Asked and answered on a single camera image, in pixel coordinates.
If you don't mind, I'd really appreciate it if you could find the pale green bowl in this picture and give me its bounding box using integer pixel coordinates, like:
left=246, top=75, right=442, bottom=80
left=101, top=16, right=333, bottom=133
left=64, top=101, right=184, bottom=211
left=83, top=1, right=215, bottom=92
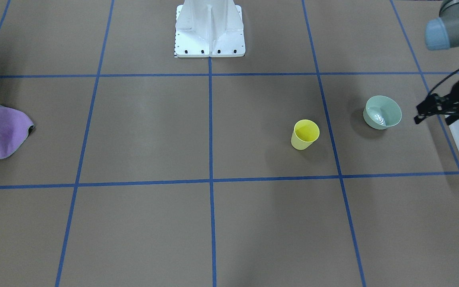
left=363, top=95, right=402, bottom=130

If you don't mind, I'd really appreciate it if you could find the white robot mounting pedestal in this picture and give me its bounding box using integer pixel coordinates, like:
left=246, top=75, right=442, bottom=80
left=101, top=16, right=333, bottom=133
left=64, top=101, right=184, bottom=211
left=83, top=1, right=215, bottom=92
left=174, top=0, right=246, bottom=58

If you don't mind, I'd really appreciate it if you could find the yellow plastic cup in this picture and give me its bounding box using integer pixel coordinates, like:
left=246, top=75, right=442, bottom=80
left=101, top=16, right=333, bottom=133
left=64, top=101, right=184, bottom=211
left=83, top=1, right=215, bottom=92
left=291, top=119, right=320, bottom=150

